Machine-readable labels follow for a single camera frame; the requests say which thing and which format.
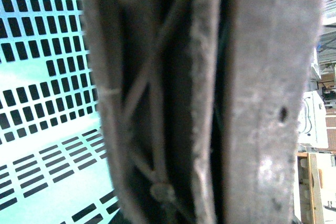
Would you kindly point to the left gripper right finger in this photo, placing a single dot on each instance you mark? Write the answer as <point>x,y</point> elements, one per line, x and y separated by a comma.
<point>268,66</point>

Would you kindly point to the light blue plastic basket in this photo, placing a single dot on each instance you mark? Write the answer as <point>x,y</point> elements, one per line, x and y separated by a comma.
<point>53,160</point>

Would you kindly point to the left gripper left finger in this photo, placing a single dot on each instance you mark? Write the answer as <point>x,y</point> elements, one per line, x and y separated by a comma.
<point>154,64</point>

